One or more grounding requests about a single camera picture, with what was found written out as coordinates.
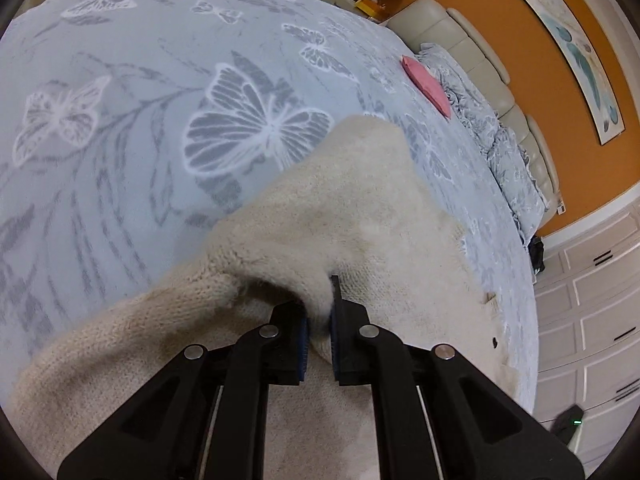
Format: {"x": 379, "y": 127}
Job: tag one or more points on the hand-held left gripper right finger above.
{"x": 334, "y": 345}

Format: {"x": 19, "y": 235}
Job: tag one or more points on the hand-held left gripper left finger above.
{"x": 301, "y": 347}

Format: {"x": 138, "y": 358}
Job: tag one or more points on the beige knitted sweater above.
{"x": 360, "y": 210}

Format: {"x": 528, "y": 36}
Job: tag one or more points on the white wardrobe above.
{"x": 590, "y": 310}

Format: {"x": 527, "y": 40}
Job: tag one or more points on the black bag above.
{"x": 536, "y": 255}

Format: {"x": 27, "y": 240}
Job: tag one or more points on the grey butterfly print blanket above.
{"x": 150, "y": 170}

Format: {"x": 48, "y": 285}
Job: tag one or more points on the grey floral pillow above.
{"x": 515, "y": 180}
{"x": 460, "y": 90}

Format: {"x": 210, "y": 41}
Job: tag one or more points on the pink pouch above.
{"x": 429, "y": 85}

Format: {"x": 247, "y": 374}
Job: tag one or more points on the beige padded headboard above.
{"x": 480, "y": 45}

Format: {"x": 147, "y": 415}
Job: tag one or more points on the yellow box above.
{"x": 367, "y": 7}

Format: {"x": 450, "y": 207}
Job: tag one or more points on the framed wall painting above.
{"x": 575, "y": 50}

